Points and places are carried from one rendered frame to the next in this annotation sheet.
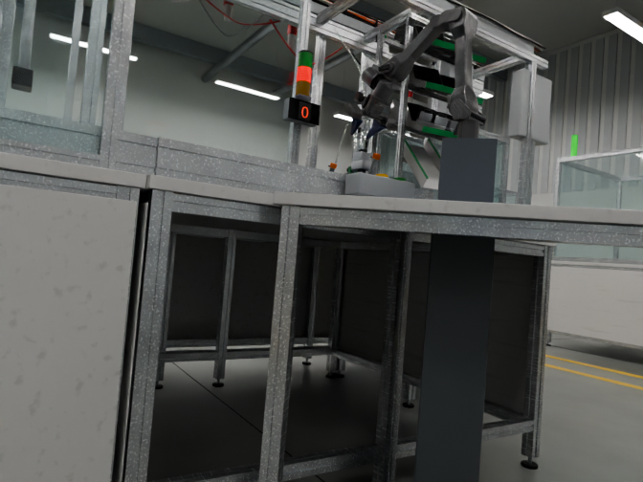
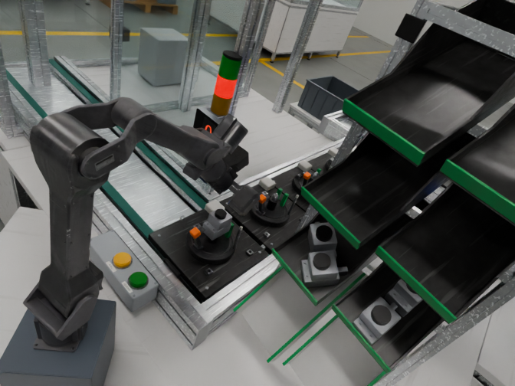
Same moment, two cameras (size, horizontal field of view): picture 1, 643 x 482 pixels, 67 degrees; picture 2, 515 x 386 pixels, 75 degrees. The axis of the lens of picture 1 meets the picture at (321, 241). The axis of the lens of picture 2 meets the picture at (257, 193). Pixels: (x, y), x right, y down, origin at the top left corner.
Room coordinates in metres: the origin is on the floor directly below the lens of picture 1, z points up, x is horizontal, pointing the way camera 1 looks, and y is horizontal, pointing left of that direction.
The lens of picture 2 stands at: (1.42, -0.70, 1.68)
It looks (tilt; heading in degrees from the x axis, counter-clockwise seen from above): 38 degrees down; 62
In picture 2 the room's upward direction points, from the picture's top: 21 degrees clockwise
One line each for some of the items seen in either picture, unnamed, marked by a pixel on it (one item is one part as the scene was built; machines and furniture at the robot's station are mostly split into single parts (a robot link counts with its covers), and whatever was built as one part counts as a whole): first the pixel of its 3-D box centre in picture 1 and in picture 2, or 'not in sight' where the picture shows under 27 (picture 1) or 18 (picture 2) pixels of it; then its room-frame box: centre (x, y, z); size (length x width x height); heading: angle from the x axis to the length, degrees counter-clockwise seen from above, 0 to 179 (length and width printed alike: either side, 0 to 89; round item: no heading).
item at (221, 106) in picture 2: (302, 90); (221, 103); (1.65, 0.11, 1.28); 0.05 x 0.05 x 0.05
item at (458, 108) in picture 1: (467, 112); (58, 300); (1.33, -0.38, 1.15); 0.09 x 0.07 x 0.06; 132
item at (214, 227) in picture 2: (360, 160); (221, 220); (1.66, -0.11, 1.06); 0.08 x 0.04 x 0.07; 33
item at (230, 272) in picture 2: not in sight; (210, 246); (1.65, -0.12, 0.96); 0.24 x 0.24 x 0.02; 33
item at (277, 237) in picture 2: not in sight; (273, 202); (1.86, 0.02, 1.01); 0.24 x 0.24 x 0.13; 33
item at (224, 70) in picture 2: (305, 61); (230, 67); (1.65, 0.11, 1.38); 0.05 x 0.05 x 0.05
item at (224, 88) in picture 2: (303, 76); (225, 85); (1.65, 0.11, 1.33); 0.05 x 0.05 x 0.05
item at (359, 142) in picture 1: (364, 151); not in sight; (2.65, -0.19, 1.32); 0.14 x 0.14 x 0.38
